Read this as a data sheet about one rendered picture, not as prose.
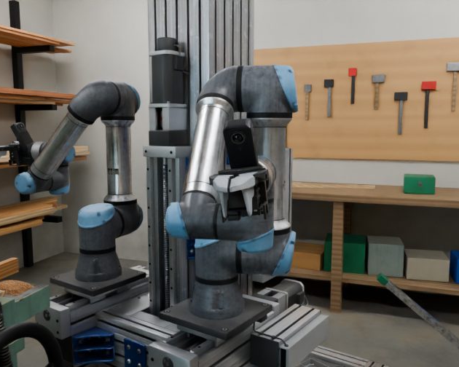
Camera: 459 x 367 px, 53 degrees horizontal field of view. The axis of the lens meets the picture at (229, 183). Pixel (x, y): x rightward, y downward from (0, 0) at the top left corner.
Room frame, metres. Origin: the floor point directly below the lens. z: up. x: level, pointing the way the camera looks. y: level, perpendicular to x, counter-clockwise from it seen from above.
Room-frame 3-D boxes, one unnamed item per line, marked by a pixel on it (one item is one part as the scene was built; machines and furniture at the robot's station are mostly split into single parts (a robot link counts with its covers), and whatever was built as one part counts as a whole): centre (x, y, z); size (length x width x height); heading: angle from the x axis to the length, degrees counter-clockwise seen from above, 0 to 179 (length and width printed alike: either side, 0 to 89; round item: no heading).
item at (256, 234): (0.92, -0.04, 1.11); 0.11 x 0.08 x 0.11; 81
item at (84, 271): (1.49, 0.44, 0.87); 0.15 x 0.15 x 0.10
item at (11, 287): (1.13, 0.56, 0.91); 0.10 x 0.07 x 0.02; 74
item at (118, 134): (1.61, 0.39, 1.19); 0.15 x 0.12 x 0.55; 159
